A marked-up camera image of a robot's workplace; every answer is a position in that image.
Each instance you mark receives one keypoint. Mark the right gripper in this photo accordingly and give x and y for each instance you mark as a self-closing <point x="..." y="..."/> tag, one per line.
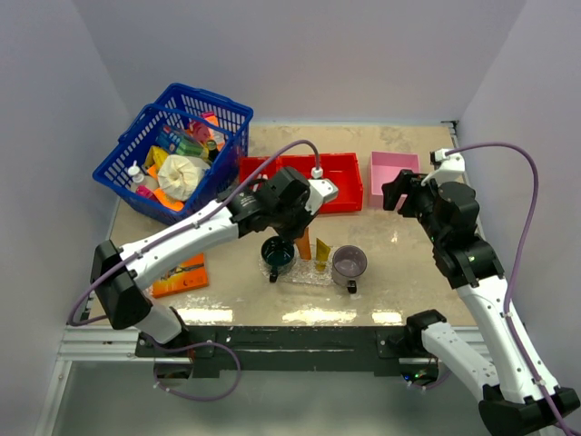
<point x="406" y="183"/>

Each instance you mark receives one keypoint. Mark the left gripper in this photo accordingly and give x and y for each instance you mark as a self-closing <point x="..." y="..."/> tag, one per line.
<point x="297" y="232"/>

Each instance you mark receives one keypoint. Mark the orange toothpaste tube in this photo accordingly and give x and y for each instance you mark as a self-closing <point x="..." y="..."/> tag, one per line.
<point x="303" y="246"/>

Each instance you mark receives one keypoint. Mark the dark green mug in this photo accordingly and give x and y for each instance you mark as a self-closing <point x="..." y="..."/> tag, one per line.
<point x="278" y="255"/>

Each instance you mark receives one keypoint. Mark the yellow toothpaste tube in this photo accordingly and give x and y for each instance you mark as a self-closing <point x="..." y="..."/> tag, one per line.
<point x="322" y="255"/>

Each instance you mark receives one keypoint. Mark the clear textured acrylic holder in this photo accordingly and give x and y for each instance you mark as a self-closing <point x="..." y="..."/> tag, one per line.
<point x="304" y="273"/>

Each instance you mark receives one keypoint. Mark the grey-purple mug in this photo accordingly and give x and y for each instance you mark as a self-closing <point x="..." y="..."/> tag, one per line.
<point x="348" y="263"/>

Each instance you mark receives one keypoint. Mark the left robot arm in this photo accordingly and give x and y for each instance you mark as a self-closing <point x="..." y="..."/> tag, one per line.
<point x="287" y="203"/>

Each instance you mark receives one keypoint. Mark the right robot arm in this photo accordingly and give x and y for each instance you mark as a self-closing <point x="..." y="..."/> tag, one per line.
<point x="515" y="391"/>

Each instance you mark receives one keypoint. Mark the clear textured oval tray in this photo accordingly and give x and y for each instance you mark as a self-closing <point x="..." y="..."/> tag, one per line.
<point x="344" y="267"/>

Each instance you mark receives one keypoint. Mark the pink drawer box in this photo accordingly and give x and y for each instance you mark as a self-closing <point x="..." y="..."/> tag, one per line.
<point x="384" y="167"/>

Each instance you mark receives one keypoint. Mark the red right bin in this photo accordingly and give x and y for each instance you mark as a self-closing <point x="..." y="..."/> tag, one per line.
<point x="343" y="171"/>

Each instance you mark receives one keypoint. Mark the red bin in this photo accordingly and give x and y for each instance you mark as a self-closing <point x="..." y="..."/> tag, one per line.
<point x="303" y="164"/>
<point x="258" y="174"/>
<point x="343" y="171"/>

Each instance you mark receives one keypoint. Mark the red middle bin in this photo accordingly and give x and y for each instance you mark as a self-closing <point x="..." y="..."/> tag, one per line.
<point x="303" y="164"/>

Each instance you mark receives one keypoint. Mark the red left bin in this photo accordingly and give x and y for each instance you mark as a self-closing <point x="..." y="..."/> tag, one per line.
<point x="258" y="174"/>

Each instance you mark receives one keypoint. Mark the orange razor package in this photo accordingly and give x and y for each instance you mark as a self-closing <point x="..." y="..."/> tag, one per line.
<point x="187" y="276"/>

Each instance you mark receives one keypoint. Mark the white crumpled pouch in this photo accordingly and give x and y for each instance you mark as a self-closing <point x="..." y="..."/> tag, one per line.
<point x="179" y="176"/>

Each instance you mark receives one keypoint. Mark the blue plastic basket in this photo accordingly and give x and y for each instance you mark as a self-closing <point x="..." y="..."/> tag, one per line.
<point x="176" y="106"/>

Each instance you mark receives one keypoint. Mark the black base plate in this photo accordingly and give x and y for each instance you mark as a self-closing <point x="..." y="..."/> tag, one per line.
<point x="381" y="351"/>

